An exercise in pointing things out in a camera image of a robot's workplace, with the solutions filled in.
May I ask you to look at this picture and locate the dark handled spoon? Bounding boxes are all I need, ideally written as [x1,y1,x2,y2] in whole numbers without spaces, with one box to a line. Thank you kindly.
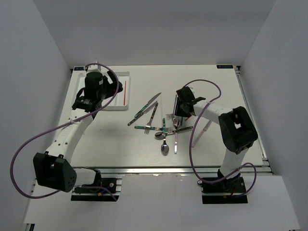
[154,126,193,140]

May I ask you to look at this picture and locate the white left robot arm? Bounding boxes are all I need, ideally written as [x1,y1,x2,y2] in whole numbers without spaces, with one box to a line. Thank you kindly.
[33,71,123,193]

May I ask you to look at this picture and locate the pink handled spoon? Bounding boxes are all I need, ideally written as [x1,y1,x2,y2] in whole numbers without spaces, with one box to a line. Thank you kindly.
[173,117,180,154]

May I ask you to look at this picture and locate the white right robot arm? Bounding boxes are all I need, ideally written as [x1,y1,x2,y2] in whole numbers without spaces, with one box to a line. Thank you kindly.
[175,86,258,192]

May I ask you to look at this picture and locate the white divided utensil tray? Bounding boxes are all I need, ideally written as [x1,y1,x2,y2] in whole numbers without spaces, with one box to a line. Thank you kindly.
[71,71,131,112]

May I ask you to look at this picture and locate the green handled spoon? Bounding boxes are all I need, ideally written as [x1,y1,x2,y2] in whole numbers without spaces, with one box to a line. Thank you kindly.
[161,118,169,156]

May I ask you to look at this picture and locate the green handled fork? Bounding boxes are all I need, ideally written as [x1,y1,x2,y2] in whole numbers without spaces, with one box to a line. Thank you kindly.
[134,126,163,131]

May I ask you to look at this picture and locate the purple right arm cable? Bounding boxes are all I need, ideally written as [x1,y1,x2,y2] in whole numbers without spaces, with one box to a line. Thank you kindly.
[184,79,257,198]

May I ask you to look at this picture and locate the green handled table knife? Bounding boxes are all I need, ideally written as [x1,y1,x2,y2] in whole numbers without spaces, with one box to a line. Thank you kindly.
[128,93,161,126]

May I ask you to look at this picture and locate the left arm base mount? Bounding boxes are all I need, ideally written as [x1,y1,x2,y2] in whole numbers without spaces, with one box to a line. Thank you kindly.
[71,174,122,202]

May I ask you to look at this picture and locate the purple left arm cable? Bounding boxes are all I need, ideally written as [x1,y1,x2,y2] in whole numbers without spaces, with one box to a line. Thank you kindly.
[10,63,121,199]

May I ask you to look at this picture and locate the orange chopstick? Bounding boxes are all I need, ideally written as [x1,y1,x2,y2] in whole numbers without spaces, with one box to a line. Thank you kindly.
[123,81,127,106]

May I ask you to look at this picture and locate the grey handled fork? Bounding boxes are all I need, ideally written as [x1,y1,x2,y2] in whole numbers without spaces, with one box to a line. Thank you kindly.
[144,102,158,135]

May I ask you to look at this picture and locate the pink handled knife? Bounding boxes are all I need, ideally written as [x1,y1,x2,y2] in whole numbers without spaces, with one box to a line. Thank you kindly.
[192,120,212,147]

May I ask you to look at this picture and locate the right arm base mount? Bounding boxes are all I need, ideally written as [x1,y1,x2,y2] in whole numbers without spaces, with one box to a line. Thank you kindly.
[197,173,248,205]

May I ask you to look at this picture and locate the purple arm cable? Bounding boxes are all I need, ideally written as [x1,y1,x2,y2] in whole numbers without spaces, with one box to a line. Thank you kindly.
[10,63,121,199]
[184,79,257,198]

